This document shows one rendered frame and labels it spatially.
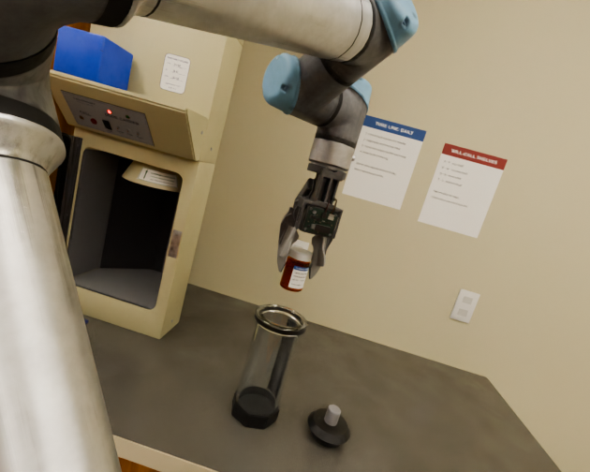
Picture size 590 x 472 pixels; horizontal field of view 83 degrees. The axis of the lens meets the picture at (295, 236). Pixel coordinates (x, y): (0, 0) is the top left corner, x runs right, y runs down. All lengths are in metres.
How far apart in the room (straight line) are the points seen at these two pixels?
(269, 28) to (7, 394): 0.32
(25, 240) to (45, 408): 0.10
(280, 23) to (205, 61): 0.54
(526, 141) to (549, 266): 0.43
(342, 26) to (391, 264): 0.97
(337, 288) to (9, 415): 1.10
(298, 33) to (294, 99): 0.17
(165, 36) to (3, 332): 0.76
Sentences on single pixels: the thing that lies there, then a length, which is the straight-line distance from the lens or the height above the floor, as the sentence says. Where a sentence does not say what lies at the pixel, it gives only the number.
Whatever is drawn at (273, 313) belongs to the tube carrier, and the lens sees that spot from 0.73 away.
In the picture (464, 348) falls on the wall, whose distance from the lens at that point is 1.43.
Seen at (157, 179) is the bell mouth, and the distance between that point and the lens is 0.91.
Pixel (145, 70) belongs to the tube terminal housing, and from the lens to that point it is 0.92.
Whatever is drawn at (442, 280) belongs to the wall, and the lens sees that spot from 1.31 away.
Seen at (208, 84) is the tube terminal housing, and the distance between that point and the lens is 0.85.
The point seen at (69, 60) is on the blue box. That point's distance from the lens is 0.89.
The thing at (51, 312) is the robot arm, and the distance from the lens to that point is 0.27.
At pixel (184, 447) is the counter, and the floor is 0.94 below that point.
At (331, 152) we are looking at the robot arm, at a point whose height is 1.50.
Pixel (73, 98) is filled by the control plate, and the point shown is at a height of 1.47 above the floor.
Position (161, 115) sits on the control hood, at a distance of 0.77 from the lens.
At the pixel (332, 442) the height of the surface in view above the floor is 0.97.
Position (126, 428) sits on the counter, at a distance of 0.74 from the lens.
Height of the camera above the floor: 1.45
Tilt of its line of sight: 10 degrees down
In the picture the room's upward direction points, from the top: 16 degrees clockwise
